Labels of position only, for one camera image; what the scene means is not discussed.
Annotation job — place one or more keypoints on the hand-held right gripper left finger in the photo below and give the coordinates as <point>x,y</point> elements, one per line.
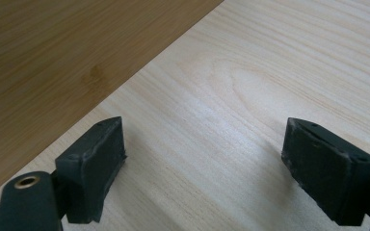
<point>94,166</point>

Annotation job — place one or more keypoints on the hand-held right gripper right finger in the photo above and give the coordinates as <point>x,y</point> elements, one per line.
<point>330,173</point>

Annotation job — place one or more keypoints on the wooden tea box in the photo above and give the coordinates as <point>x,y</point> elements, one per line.
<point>61,64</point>

